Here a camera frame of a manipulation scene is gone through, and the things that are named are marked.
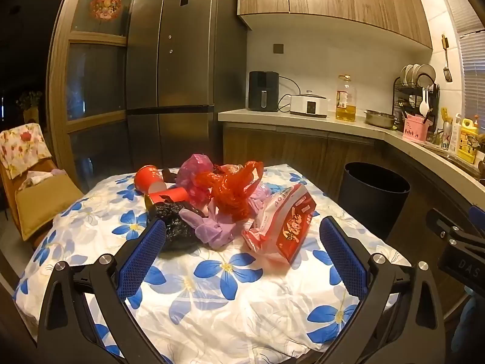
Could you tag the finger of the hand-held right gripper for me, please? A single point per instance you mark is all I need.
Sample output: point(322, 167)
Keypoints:
point(439, 222)

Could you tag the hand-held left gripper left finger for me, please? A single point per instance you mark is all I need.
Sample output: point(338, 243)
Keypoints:
point(142, 258)

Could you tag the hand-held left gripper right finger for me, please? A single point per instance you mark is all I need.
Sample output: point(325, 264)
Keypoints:
point(343, 258)

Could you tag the black plastic bag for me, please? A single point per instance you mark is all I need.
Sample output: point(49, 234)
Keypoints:
point(178, 223)

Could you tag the red white snack bag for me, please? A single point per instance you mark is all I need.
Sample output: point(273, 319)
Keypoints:
point(291, 227)

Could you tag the black trash bin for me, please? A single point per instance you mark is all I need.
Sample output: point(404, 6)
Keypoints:
point(371, 204)

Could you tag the red paper cup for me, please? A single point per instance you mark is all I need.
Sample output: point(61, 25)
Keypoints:
point(146, 177)
point(170, 196)

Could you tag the purple plastic bag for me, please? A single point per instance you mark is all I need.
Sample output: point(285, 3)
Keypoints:
point(216, 231)
point(261, 197)

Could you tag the magenta plastic bag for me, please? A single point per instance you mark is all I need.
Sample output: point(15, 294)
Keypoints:
point(195, 167)

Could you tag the red plastic bag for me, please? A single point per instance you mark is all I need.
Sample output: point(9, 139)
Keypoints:
point(227, 189)

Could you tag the person's right forearm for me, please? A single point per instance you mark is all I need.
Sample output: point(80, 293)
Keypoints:
point(475, 318)

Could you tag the yellow detergent bottle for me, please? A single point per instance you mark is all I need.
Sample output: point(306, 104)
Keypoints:
point(466, 144)

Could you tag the dark brown wrapper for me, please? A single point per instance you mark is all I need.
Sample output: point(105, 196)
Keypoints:
point(168, 175)

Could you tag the white bottle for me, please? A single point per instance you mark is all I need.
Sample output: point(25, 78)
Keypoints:
point(456, 132)

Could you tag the pink utensil holder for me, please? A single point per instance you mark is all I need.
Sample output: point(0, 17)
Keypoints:
point(415, 132)

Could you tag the blue floral blanket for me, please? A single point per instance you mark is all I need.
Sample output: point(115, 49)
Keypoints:
point(227, 311)

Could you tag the cardboard box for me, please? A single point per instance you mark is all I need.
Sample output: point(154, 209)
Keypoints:
point(41, 204)

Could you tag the white spoon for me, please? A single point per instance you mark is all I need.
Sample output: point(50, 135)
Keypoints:
point(423, 104)

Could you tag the wooden base cabinet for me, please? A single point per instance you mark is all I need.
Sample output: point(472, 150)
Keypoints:
point(284, 148)

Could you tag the black dish rack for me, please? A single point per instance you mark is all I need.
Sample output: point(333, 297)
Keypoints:
point(403, 87)

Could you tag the cooking oil bottle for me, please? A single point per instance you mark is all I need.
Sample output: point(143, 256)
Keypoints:
point(345, 110)

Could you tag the hanging metal spatula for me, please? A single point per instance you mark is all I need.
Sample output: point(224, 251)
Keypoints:
point(447, 74)

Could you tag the white rice cooker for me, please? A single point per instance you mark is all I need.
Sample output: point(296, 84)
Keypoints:
point(307, 104)

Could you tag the window blind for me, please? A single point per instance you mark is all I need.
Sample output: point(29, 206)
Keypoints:
point(473, 64)

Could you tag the grey kitchen countertop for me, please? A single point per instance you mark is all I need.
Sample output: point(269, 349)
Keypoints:
point(265, 115)

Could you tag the floral chair cover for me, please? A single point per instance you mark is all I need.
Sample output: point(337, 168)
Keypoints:
point(22, 148)

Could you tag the black air fryer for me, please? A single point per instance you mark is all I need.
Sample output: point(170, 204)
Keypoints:
point(263, 91)

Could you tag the potted plant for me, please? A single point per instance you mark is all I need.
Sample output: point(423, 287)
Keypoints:
point(29, 100)

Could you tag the dark steel refrigerator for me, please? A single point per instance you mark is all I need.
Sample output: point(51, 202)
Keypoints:
point(182, 64)

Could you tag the wooden glass door cabinet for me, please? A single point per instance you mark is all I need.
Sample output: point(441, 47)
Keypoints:
point(96, 40)

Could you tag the brown wall socket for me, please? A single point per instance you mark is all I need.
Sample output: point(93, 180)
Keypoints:
point(278, 48)

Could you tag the wooden wall cabinet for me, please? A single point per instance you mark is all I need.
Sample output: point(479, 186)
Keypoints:
point(341, 0)

